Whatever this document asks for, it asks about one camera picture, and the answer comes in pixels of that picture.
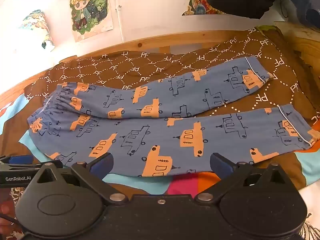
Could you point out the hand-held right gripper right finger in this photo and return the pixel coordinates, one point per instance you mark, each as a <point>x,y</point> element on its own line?
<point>221,166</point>

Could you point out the white wall pipe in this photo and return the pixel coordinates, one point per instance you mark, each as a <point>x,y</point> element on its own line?
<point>120,22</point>

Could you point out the blue translucent container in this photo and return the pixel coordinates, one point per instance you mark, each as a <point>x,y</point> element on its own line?
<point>306,2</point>

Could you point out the orange blue green striped cloth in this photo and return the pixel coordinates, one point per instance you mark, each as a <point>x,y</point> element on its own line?
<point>311,220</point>

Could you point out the worn wooden shelf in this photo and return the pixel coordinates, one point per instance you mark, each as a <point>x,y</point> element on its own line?
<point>302,40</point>

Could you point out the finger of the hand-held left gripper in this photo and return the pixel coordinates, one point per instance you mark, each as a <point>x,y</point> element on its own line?
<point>21,159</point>

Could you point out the pale cut-out wall poster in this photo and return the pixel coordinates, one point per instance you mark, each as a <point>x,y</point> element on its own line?
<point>37,27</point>

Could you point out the wooden bed frame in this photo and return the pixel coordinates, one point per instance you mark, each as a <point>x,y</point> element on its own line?
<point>150,42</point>

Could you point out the blue car print pants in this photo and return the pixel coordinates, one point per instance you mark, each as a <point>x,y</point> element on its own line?
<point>150,135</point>

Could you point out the cartoon character wall poster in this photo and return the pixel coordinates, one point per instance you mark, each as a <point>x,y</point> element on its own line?
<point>87,10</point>

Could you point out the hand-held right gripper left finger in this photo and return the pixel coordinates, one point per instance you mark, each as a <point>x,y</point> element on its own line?
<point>101,166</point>

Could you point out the brown patterned multicolour blanket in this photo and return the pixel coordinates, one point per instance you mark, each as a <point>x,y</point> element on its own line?
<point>175,62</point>

